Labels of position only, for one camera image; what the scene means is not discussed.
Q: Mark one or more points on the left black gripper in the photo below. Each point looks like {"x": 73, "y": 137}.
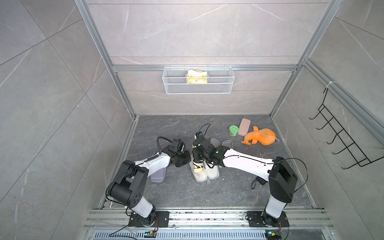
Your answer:
{"x": 187, "y": 158}

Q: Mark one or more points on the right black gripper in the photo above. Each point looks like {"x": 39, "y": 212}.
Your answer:
{"x": 194, "y": 152}

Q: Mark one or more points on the purple-lined grey sleeve case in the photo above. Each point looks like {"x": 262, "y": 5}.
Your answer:
{"x": 158, "y": 176}

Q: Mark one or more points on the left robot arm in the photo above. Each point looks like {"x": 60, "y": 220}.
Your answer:
{"x": 128, "y": 186}

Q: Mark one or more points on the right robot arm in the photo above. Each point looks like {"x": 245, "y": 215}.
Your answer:
{"x": 277, "y": 172}

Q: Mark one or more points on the green lidded small jar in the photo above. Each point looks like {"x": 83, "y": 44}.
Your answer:
{"x": 233, "y": 130}

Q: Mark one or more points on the pink rectangular case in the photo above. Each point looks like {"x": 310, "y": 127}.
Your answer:
{"x": 244, "y": 127}

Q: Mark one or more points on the orange whale plush toy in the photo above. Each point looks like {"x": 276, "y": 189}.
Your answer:
{"x": 264, "y": 136}

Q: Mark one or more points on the yellow packet in basket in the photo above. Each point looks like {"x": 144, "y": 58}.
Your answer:
{"x": 197, "y": 77}

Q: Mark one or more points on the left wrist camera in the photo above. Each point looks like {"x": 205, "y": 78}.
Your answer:
{"x": 177, "y": 146}

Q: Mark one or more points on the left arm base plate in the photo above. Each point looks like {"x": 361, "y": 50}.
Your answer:
{"x": 158, "y": 218}

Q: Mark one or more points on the white wire wall basket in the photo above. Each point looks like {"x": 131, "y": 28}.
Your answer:
{"x": 220, "y": 81}

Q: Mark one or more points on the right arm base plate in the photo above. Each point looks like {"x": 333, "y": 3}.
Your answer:
{"x": 262, "y": 219}

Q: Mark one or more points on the aluminium front rail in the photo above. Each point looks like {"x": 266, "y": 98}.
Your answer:
{"x": 208, "y": 224}

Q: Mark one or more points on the black wall hook rack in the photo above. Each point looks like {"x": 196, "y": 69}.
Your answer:
{"x": 349, "y": 145}

